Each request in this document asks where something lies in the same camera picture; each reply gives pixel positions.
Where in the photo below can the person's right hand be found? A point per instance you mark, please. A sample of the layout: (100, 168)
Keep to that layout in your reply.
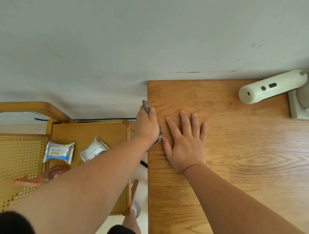
(188, 148)

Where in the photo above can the person's left hand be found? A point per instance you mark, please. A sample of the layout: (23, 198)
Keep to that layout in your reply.
(144, 126)

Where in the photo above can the person's right middle finger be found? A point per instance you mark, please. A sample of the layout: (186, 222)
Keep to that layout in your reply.
(185, 124)

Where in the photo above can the person's right little finger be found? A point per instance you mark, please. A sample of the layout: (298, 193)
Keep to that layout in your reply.
(203, 132)

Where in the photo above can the person's left thumb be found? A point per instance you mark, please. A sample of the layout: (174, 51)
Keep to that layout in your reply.
(153, 115)

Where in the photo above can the person's right thumb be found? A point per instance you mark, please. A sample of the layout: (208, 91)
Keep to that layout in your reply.
(167, 147)

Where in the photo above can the grey cleaning cloth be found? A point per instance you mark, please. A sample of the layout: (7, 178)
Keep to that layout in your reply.
(146, 106)

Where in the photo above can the person's right forearm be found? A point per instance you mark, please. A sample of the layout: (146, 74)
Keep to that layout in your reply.
(231, 205)

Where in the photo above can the person's left forearm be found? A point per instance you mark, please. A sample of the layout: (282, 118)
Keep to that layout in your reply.
(91, 183)

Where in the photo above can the grey shoe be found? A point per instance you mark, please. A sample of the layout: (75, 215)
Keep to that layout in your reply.
(137, 208)

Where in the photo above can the clear plastic swab packet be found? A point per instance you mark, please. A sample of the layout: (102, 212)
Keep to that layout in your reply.
(93, 149)

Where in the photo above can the wooden side table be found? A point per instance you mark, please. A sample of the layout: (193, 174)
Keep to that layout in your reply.
(84, 135)

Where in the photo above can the cream desk lamp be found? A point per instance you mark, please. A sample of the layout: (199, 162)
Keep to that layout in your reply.
(268, 88)

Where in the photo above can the person's leg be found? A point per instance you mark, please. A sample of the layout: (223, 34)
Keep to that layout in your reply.
(131, 223)

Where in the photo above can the black shorts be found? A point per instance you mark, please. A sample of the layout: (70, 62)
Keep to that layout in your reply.
(118, 230)

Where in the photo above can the blue white wet wipes packet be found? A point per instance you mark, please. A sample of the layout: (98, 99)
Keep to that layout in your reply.
(59, 152)

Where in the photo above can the wooden rattan chair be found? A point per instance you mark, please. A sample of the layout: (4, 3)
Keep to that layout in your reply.
(21, 154)

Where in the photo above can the black shirt sleeve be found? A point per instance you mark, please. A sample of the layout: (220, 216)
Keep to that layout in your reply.
(14, 224)

